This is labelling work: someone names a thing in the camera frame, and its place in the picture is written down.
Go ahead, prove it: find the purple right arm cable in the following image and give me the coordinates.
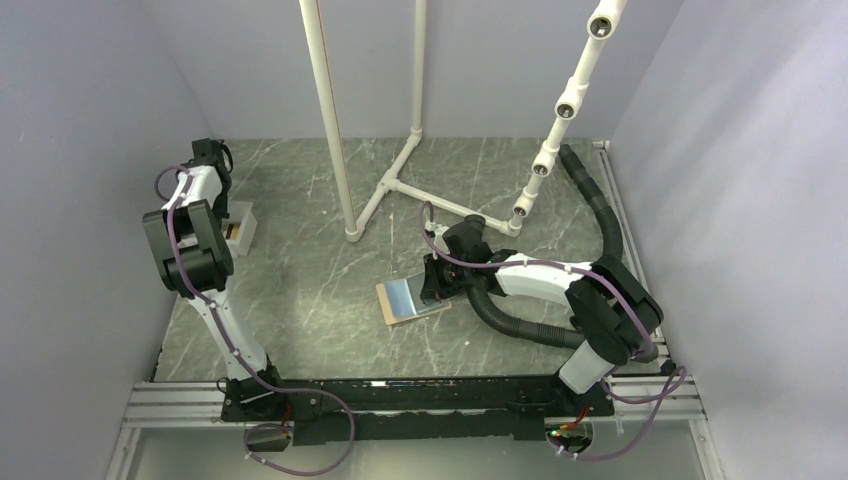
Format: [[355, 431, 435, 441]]
[[418, 201, 690, 463]]

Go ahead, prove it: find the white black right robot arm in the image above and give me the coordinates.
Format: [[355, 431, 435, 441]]
[[419, 215, 664, 415]]

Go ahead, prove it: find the side aluminium rail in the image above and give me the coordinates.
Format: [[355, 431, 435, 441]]
[[592, 139, 664, 342]]

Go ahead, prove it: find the tan leather card holder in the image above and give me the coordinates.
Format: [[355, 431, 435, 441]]
[[376, 272, 452, 327]]

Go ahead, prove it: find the white PVC pipe frame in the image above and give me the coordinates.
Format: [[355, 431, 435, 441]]
[[299, 0, 629, 244]]

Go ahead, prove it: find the white card tray box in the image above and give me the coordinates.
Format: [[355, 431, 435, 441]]
[[222, 200, 257, 259]]

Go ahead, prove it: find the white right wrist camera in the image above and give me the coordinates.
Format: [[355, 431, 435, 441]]
[[424, 221, 449, 242]]

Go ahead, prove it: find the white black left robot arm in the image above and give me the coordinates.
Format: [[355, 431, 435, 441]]
[[142, 138, 288, 420]]

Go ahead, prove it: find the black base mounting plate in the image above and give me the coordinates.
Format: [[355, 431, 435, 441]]
[[216, 375, 614, 446]]

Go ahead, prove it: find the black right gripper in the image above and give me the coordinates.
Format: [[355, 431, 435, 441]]
[[420, 249, 472, 301]]

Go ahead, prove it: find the aluminium extrusion rail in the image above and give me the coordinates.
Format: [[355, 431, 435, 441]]
[[105, 375, 727, 480]]

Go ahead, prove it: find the black corrugated hose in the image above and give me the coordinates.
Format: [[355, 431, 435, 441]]
[[459, 143, 625, 350]]

